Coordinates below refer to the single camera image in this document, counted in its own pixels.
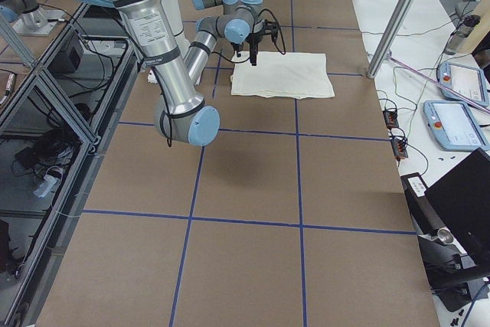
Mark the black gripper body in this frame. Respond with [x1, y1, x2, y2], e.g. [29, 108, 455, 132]
[247, 20, 278, 54]

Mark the cream long-sleeve cat shirt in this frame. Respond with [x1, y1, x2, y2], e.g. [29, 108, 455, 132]
[230, 51, 335, 100]

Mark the grey blue third robot arm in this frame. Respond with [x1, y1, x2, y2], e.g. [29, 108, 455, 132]
[1, 0, 65, 37]

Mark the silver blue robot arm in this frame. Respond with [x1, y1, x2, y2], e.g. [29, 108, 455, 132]
[185, 0, 253, 65]
[77, 0, 282, 146]

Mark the orange black adapter box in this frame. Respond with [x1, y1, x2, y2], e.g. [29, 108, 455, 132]
[383, 110, 399, 129]
[390, 137, 408, 161]

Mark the black power box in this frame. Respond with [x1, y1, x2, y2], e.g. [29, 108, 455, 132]
[48, 34, 83, 74]

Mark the clear water bottle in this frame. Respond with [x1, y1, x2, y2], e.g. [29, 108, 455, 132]
[443, 15, 481, 55]

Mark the near teach pendant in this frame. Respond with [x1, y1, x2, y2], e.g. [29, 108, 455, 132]
[423, 100, 489, 152]

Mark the teach pendant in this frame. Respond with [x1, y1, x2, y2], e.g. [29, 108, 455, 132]
[437, 61, 489, 107]
[423, 100, 489, 152]

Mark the far teach pendant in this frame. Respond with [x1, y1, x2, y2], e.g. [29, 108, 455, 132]
[437, 61, 489, 107]

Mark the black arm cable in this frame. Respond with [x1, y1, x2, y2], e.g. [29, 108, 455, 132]
[152, 8, 288, 148]

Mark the aluminium frame post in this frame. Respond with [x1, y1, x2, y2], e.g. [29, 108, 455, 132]
[367, 0, 414, 79]

